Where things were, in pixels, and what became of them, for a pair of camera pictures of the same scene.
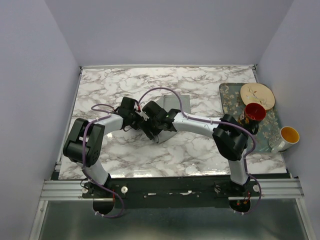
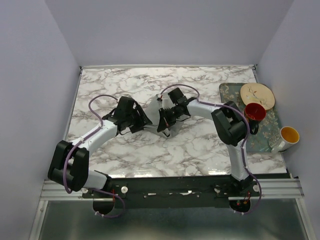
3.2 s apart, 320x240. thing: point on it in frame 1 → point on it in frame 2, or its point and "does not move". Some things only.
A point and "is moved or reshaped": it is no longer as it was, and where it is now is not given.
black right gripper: (145, 126) → (164, 121)
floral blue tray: (233, 104) does not move
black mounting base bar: (170, 191) does not move
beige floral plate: (254, 92) does not move
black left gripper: (134, 126) does not move
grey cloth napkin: (169, 102) is moved or reshaped
